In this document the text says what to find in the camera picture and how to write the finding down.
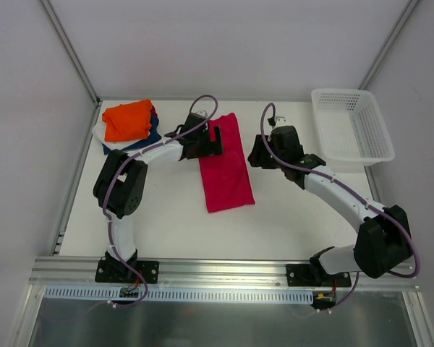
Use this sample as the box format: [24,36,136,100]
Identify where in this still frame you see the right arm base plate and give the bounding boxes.
[286,264,352,288]

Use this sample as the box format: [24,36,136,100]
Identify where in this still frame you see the white plastic basket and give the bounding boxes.
[311,88,395,168]

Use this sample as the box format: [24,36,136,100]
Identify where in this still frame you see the aluminium frame post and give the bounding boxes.
[358,0,422,90]
[38,0,100,105]

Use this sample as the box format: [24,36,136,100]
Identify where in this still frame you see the folded orange t-shirt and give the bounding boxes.
[102,99,154,142]

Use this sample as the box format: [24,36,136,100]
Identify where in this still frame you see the folded blue t-shirt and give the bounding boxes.
[101,110,162,155]

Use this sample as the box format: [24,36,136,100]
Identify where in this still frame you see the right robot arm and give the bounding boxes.
[248,126,414,286]

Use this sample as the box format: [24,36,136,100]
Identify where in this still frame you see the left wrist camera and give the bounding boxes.
[194,110,208,119]

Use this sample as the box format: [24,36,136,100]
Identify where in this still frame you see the crimson red t-shirt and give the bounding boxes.
[199,113,255,213]

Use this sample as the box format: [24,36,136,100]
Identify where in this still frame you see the white slotted cable duct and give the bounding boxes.
[44,286,314,305]

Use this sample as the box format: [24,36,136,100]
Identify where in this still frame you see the aluminium mounting rail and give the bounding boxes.
[27,254,420,292]

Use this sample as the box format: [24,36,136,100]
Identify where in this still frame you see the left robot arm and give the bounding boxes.
[93,112,224,283]

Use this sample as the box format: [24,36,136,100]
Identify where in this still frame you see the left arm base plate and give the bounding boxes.
[95,252,159,284]

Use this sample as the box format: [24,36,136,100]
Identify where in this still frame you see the left aluminium frame post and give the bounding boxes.
[38,0,100,105]

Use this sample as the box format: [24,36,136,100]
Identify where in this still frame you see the right aluminium frame post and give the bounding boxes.
[358,0,422,90]

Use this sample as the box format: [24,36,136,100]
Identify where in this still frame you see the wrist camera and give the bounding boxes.
[194,110,208,119]
[268,116,286,129]

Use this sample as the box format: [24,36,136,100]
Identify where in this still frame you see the folded white t-shirt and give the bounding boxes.
[93,121,153,153]

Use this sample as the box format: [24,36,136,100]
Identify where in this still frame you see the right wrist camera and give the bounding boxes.
[268,116,286,129]

